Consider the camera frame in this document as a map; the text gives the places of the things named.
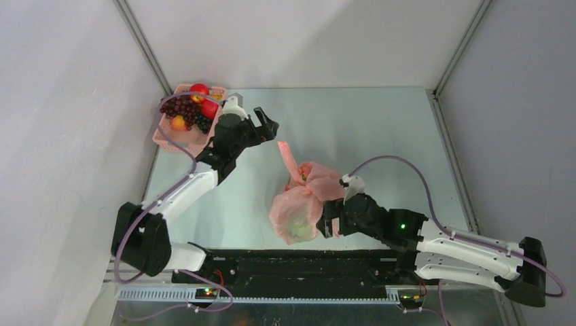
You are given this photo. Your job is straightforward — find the orange fake peach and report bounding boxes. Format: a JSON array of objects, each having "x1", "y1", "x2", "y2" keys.
[{"x1": 170, "y1": 115, "x2": 187, "y2": 132}]

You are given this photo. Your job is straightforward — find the black fake grape bunch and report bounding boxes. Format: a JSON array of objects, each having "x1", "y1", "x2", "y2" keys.
[{"x1": 194, "y1": 114, "x2": 213, "y2": 134}]

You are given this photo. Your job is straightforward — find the pink printed plastic bag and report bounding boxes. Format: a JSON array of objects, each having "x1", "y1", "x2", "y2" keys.
[{"x1": 269, "y1": 141, "x2": 345, "y2": 245}]

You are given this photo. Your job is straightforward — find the dark purple fake grapes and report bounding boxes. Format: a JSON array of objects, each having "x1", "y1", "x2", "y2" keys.
[{"x1": 159, "y1": 95, "x2": 200, "y2": 131}]

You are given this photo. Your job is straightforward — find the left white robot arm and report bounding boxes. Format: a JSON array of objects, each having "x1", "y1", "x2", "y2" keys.
[{"x1": 111, "y1": 107, "x2": 279, "y2": 283}]

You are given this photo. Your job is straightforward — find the pink plastic perforated basket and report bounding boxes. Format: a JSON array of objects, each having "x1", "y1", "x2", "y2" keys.
[{"x1": 152, "y1": 84, "x2": 227, "y2": 155}]

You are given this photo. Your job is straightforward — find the red fake apple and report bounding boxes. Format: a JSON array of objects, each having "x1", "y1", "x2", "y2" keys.
[{"x1": 200, "y1": 100, "x2": 220, "y2": 120}]

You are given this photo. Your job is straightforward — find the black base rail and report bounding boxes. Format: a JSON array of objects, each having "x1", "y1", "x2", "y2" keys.
[{"x1": 197, "y1": 249, "x2": 423, "y2": 300}]

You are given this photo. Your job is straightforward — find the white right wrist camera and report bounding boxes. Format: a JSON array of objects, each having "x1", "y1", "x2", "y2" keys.
[{"x1": 340, "y1": 174, "x2": 365, "y2": 202}]

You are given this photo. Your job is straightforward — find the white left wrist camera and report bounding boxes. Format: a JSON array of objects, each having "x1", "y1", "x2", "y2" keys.
[{"x1": 221, "y1": 93, "x2": 249, "y2": 120}]

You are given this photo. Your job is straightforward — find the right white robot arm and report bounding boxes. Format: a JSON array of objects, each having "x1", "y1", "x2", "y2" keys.
[{"x1": 316, "y1": 194, "x2": 546, "y2": 308}]

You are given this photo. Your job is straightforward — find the red apple at basket back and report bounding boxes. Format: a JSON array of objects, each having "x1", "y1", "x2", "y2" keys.
[{"x1": 189, "y1": 83, "x2": 210, "y2": 104}]

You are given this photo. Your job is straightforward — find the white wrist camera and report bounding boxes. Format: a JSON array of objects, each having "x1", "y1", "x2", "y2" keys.
[
  {"x1": 221, "y1": 93, "x2": 249, "y2": 120},
  {"x1": 340, "y1": 174, "x2": 365, "y2": 202}
]

